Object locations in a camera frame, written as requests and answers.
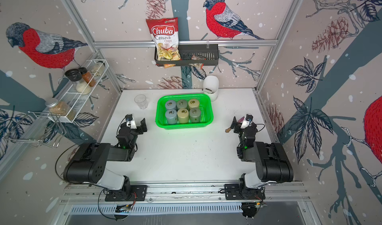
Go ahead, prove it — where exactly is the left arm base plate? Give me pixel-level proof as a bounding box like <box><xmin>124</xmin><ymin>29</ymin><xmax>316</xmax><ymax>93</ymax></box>
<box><xmin>105</xmin><ymin>185</ymin><xmax>148</xmax><ymax>202</ymax></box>

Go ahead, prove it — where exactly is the white wire spice rack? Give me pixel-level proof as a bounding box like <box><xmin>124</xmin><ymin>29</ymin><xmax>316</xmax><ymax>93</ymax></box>
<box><xmin>47</xmin><ymin>59</ymin><xmax>109</xmax><ymax>123</ymax></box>

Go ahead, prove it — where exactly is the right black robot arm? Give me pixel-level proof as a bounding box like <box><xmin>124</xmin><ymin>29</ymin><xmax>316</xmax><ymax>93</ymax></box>
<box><xmin>224</xmin><ymin>114</ymin><xmax>294</xmax><ymax>201</ymax></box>

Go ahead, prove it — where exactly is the pale spice jar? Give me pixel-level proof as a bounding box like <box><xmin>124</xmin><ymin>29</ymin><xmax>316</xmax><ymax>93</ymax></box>
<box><xmin>91</xmin><ymin>61</ymin><xmax>105</xmax><ymax>77</ymax></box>

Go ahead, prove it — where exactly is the olive yellow tea canister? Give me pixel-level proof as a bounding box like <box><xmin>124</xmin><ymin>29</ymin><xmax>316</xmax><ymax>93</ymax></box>
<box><xmin>177</xmin><ymin>108</ymin><xmax>189</xmax><ymax>124</ymax></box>

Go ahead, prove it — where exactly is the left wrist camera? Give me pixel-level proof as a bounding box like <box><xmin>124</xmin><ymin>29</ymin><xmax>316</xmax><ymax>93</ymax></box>
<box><xmin>125</xmin><ymin>114</ymin><xmax>137</xmax><ymax>130</ymax></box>

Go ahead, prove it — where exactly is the black lid spice jar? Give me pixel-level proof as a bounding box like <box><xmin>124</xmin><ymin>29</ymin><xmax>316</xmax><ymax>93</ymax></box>
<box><xmin>65</xmin><ymin>69</ymin><xmax>91</xmax><ymax>95</ymax></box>

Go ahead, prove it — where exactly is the Chuba cassava chips bag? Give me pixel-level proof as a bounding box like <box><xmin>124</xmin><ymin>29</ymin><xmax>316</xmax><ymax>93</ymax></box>
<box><xmin>146</xmin><ymin>18</ymin><xmax>181</xmax><ymax>68</ymax></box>

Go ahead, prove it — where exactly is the white cylindrical device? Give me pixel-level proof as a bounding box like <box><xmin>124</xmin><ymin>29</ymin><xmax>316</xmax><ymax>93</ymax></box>
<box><xmin>203</xmin><ymin>75</ymin><xmax>219</xmax><ymax>102</ymax></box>

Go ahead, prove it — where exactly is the black wall basket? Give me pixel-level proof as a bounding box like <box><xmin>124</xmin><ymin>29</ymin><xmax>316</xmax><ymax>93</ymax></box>
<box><xmin>154</xmin><ymin>44</ymin><xmax>219</xmax><ymax>66</ymax></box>

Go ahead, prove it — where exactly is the orange spice bottle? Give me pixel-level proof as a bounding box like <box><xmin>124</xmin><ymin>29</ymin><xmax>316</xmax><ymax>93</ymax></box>
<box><xmin>79</xmin><ymin>67</ymin><xmax>96</xmax><ymax>87</ymax></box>

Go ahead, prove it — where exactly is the dark green tea canister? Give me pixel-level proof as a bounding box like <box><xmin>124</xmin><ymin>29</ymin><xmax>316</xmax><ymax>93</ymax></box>
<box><xmin>189</xmin><ymin>108</ymin><xmax>202</xmax><ymax>123</ymax></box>

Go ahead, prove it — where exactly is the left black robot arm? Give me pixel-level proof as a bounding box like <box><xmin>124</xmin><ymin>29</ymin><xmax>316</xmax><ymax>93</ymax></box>
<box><xmin>63</xmin><ymin>114</ymin><xmax>148</xmax><ymax>202</ymax></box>

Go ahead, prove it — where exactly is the snack packet in basket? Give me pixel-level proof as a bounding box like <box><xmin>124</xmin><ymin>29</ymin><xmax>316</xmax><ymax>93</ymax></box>
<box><xmin>190</xmin><ymin>55</ymin><xmax>206</xmax><ymax>69</ymax></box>

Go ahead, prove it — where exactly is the clear drinking glass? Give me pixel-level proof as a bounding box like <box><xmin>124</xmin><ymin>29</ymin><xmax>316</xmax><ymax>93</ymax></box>
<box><xmin>134</xmin><ymin>94</ymin><xmax>148</xmax><ymax>110</ymax></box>

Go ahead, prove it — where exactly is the silver lid grain jar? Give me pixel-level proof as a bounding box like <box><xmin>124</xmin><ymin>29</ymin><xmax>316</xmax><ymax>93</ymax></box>
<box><xmin>45</xmin><ymin>98</ymin><xmax>76</xmax><ymax>121</ymax></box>

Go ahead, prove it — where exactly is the green plastic basket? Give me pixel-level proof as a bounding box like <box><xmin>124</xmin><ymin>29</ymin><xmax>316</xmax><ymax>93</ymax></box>
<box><xmin>155</xmin><ymin>93</ymin><xmax>214</xmax><ymax>130</ymax></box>

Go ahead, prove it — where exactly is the small wire wall holder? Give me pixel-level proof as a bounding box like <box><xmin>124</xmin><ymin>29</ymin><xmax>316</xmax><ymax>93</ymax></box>
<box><xmin>1</xmin><ymin>111</ymin><xmax>68</xmax><ymax>148</ymax></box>

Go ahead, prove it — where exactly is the wooden spatula purple tip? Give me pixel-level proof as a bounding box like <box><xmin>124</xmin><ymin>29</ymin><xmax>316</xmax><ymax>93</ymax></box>
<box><xmin>225</xmin><ymin>117</ymin><xmax>237</xmax><ymax>133</ymax></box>

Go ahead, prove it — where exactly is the beige tea canister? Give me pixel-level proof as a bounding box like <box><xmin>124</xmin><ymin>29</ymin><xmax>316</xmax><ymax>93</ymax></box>
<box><xmin>188</xmin><ymin>99</ymin><xmax>200</xmax><ymax>109</ymax></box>

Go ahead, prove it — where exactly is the grey green tea canister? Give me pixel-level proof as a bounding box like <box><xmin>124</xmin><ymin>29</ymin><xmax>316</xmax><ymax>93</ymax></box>
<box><xmin>177</xmin><ymin>99</ymin><xmax>189</xmax><ymax>110</ymax></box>

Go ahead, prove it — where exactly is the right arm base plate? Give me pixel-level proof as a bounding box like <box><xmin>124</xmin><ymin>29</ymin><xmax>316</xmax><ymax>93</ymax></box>
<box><xmin>219</xmin><ymin>184</ymin><xmax>266</xmax><ymax>200</ymax></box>

